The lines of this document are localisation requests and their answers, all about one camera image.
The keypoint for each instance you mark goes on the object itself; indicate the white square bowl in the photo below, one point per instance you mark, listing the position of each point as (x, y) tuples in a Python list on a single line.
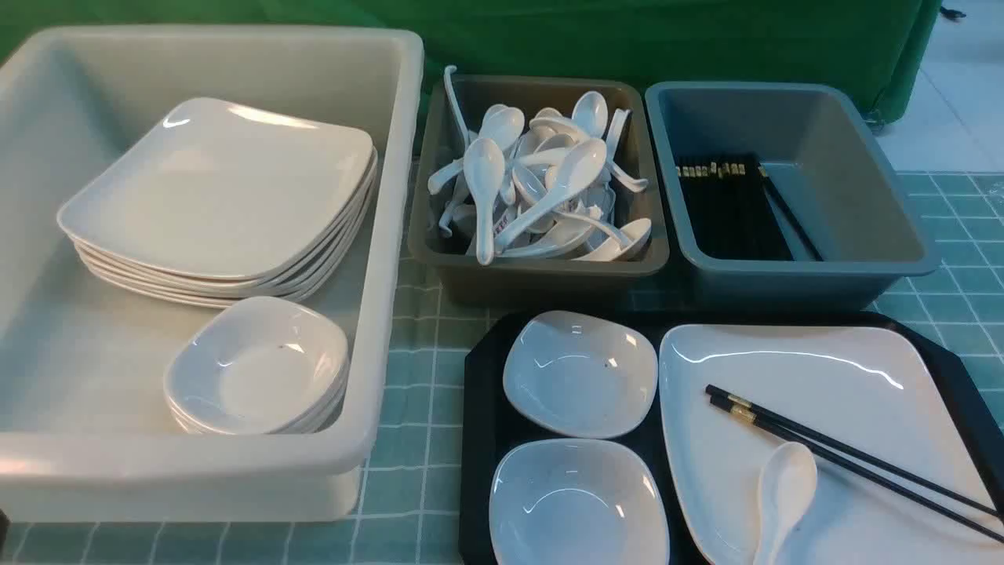
[(581, 376), (576, 501)]

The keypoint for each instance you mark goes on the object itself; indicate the white ceramic soup spoon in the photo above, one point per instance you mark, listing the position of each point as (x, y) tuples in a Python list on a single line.
[(786, 488)]

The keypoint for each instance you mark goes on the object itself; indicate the large white square plate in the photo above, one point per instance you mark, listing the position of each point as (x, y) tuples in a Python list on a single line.
[(865, 386)]

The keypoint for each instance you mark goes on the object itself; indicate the brown plastic spoon bin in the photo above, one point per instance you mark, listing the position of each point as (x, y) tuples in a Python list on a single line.
[(523, 282)]

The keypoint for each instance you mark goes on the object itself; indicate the pile of white soup spoons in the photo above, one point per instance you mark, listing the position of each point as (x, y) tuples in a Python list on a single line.
[(540, 187)]

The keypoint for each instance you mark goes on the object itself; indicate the black plastic serving tray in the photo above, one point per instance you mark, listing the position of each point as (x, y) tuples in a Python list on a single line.
[(492, 426)]

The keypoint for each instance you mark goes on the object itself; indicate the bundle of black chopsticks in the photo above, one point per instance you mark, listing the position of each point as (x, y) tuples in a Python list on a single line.
[(732, 204)]

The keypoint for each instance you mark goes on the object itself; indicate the green checked tablecloth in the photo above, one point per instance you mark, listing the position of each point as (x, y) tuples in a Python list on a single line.
[(407, 512)]

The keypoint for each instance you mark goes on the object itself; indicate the stack of white small bowls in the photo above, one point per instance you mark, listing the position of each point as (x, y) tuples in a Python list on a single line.
[(262, 366)]

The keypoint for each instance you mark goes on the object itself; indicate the stack of white square plates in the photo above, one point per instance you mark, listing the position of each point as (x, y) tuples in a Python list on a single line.
[(220, 202)]

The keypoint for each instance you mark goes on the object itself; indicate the grey-blue plastic chopstick bin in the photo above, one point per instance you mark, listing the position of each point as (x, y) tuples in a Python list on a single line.
[(829, 169)]

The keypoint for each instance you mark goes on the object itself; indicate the large white plastic tub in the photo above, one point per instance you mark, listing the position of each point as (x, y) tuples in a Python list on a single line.
[(86, 432)]

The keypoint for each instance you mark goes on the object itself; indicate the green backdrop cloth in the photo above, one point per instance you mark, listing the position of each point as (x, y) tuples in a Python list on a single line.
[(870, 50)]

